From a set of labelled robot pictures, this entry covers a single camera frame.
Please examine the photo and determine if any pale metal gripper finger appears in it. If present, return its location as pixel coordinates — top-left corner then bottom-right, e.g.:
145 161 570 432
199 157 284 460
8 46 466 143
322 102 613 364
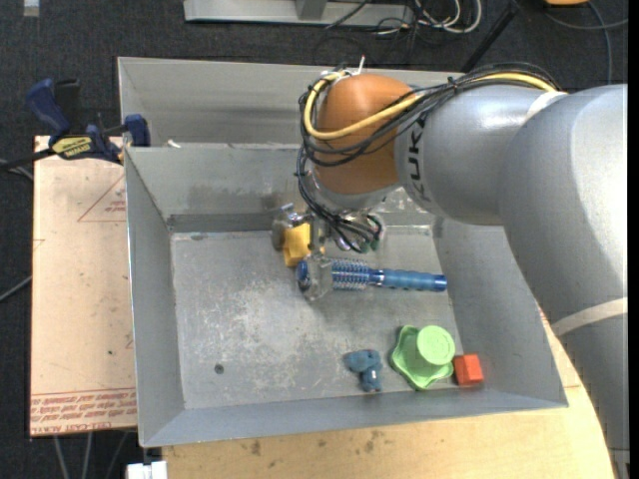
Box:
299 254 333 302
271 202 298 252

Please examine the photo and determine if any yellow block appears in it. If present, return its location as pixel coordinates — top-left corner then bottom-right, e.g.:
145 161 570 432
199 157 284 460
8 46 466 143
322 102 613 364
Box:
282 223 313 268

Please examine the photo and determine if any blue toy animal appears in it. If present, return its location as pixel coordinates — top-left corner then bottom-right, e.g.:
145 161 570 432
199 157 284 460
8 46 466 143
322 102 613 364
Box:
342 348 385 394

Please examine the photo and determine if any light green flower-shaped cup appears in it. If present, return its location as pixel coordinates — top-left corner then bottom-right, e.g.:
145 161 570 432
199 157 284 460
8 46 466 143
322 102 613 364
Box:
388 323 457 391

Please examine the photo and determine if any orange-red block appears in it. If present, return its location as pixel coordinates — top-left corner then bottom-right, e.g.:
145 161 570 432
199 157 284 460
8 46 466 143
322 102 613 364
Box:
452 352 485 387

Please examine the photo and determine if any blue hair brush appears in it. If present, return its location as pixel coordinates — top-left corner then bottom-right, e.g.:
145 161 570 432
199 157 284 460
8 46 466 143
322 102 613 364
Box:
296 258 448 294

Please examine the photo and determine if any grey metal bin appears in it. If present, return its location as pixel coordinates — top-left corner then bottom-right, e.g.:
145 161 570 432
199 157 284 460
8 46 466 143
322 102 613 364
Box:
117 56 569 448

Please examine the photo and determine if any brown cardboard board, red print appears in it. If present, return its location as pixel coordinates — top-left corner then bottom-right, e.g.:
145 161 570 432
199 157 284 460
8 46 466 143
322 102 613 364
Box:
29 135 139 438

